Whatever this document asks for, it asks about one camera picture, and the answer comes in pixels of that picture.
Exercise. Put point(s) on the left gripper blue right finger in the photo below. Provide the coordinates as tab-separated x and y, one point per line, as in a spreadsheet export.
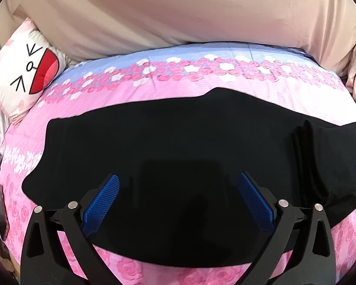
312	260

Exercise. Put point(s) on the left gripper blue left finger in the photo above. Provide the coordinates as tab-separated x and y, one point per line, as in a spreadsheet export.
43	259

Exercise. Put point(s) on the black pants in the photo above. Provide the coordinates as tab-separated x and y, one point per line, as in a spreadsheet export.
178	161

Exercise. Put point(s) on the black smartphone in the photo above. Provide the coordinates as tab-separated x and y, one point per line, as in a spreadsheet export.
4	222

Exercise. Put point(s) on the pink floral bed sheet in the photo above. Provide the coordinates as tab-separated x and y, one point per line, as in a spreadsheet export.
281	76

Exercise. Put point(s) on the white cartoon face pillow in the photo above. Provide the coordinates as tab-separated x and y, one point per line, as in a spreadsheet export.
28	65

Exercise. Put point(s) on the beige quilt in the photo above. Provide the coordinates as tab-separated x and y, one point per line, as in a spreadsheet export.
92	29

